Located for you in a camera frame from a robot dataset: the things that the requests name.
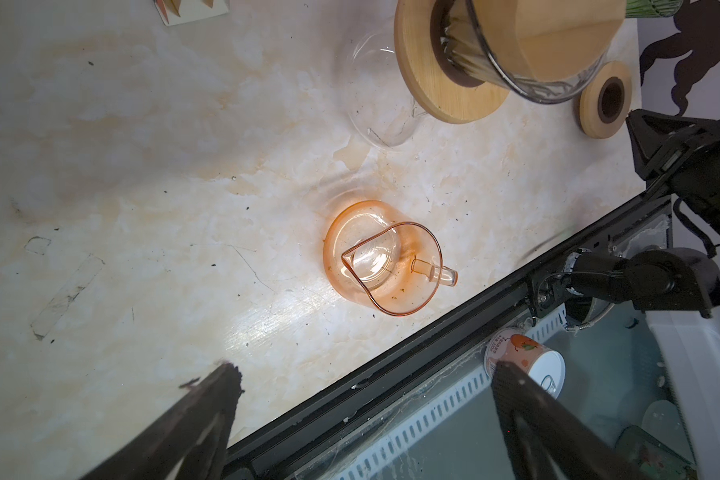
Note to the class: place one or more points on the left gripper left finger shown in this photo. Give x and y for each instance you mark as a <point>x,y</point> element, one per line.
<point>189,440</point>

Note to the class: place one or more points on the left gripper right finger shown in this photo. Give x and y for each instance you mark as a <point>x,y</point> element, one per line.
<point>543,438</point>

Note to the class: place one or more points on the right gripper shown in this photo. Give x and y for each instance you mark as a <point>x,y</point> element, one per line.
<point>679,145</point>

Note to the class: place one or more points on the brown paper coffee filter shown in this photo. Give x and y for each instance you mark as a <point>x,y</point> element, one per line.
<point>549,40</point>

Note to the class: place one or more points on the orange glass pitcher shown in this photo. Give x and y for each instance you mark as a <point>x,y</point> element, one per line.
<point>376,256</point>

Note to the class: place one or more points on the clear glass carafe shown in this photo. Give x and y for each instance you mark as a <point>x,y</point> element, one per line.
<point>373,92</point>

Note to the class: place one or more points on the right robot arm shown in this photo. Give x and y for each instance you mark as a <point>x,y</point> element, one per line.
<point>678,289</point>

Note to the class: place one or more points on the green glass dripper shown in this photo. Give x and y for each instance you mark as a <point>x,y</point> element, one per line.
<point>646,9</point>

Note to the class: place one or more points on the white paper cup lid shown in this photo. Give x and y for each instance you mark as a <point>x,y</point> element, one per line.
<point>543,365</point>

